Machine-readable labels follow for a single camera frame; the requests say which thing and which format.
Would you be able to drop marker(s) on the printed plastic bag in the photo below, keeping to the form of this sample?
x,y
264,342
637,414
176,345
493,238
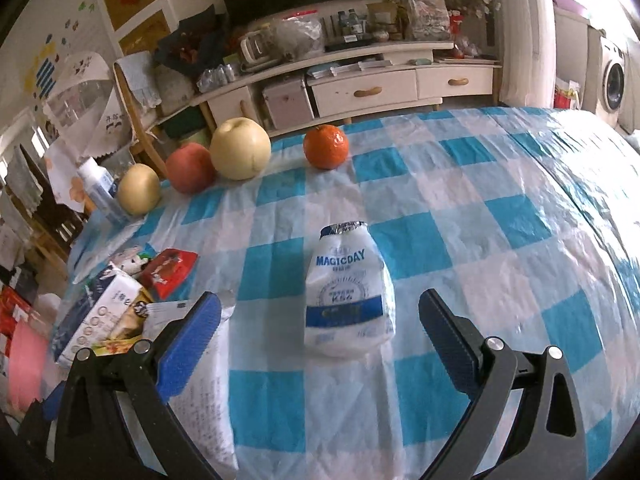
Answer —
x,y
427,12

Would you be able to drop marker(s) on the small yellow pear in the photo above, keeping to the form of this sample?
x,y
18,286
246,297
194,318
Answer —
x,y
139,189

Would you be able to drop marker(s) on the red snack packet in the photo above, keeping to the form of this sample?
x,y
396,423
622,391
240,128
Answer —
x,y
167,270

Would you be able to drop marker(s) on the white kitchen appliance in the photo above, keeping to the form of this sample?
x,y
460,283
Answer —
x,y
257,50

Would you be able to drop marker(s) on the blue and white carton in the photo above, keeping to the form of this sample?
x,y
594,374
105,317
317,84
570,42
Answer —
x,y
97,310

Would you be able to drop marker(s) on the white tv cabinet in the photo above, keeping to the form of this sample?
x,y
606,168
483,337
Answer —
x,y
350,57

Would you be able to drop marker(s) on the blue checked tablecloth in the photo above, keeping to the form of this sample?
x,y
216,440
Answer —
x,y
450,185

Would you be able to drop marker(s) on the white storage box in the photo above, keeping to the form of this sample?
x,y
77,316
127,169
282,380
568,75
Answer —
x,y
287,102

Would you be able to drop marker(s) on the red apple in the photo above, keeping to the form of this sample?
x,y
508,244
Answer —
x,y
191,167

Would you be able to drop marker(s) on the wooden chair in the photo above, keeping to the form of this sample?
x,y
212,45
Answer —
x,y
127,110

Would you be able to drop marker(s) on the wide cabinet drawer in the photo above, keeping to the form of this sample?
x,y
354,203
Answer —
x,y
365,92

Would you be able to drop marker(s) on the pink plastic bag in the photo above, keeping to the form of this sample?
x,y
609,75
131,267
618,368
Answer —
x,y
27,365

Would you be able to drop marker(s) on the narrow cabinet drawer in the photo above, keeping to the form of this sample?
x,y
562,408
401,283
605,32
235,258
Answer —
x,y
455,82

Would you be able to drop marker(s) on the yellow apple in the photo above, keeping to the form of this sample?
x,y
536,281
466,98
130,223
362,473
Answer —
x,y
240,149

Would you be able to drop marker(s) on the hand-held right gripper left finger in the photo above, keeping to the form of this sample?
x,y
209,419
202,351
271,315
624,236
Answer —
x,y
192,342

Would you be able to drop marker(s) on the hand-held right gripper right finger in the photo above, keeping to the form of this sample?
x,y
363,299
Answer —
x,y
450,347

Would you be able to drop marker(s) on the dark cloth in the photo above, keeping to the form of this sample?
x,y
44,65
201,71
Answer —
x,y
192,42

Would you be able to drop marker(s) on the orange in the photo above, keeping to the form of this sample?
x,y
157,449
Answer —
x,y
326,146

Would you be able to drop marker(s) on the white printed mailer bag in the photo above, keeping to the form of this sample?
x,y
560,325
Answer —
x,y
205,400

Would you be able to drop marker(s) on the yellow snack packet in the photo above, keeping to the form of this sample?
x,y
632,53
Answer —
x,y
125,322

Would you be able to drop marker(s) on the yellow wall poster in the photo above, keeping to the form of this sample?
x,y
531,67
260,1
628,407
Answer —
x,y
132,5

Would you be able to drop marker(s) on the white paper with drawings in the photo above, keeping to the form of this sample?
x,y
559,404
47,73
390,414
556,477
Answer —
x,y
85,105

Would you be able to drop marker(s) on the white yogurt pouch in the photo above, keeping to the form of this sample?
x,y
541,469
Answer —
x,y
350,300

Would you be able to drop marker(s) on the washing machine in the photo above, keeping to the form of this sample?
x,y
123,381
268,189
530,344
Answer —
x,y
612,80

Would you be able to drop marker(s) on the white cartoon snack packet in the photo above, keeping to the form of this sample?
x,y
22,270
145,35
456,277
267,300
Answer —
x,y
127,259

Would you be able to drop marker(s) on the clear plastic bag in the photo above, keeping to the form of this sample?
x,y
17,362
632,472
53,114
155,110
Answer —
x,y
295,35

